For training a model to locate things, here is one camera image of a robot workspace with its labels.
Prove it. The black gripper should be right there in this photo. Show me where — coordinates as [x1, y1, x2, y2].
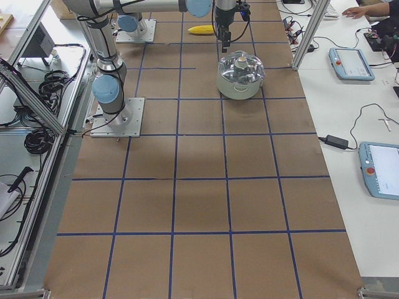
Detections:
[213, 0, 251, 52]

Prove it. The glass pot lid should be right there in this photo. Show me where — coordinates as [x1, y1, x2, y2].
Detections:
[218, 50, 264, 84]

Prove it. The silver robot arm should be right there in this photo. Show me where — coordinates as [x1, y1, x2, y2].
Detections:
[64, 1, 251, 126]

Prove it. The white steel cooking pot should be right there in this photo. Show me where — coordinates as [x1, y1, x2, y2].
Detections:
[216, 51, 265, 101]

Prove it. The person's hand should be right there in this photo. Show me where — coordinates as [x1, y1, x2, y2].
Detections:
[342, 7, 368, 19]

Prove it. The far blue teach pendant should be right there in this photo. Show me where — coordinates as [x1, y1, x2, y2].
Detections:
[329, 48, 375, 82]

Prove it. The blue teach pendant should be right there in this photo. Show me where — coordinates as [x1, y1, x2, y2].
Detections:
[358, 142, 399, 201]
[329, 48, 375, 82]

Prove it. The black power adapter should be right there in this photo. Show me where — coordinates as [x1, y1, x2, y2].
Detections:
[318, 135, 349, 150]

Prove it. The brown paper table mat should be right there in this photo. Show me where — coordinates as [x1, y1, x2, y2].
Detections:
[44, 1, 362, 298]

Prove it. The near blue teach pendant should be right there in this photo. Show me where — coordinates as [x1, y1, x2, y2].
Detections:
[358, 142, 399, 201]

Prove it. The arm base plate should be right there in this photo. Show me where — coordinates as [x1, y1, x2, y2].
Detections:
[116, 16, 156, 44]
[89, 97, 145, 138]

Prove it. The aluminium frame post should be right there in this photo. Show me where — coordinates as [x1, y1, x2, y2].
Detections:
[291, 0, 330, 71]

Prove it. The coiled black cable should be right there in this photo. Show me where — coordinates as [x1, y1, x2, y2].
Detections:
[24, 129, 52, 156]

